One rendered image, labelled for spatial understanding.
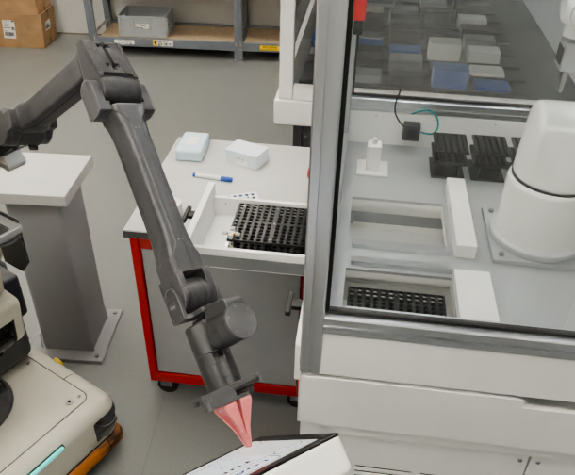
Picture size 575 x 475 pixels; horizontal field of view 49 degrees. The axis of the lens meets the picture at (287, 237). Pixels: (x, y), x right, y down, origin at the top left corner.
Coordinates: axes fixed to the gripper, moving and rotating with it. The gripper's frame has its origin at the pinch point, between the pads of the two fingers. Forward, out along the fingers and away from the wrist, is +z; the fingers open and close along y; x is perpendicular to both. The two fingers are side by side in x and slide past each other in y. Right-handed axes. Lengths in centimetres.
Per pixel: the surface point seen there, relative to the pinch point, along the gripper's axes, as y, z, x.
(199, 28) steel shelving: 195, -292, 346
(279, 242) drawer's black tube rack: 40, -37, 45
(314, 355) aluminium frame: 20.8, -7.8, 9.7
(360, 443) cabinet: 30.2, 12.7, 25.9
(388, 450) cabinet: 34.9, 16.2, 24.3
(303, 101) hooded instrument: 93, -93, 89
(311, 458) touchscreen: -0.4, 2.8, -23.9
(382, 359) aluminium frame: 30.6, -2.4, 4.3
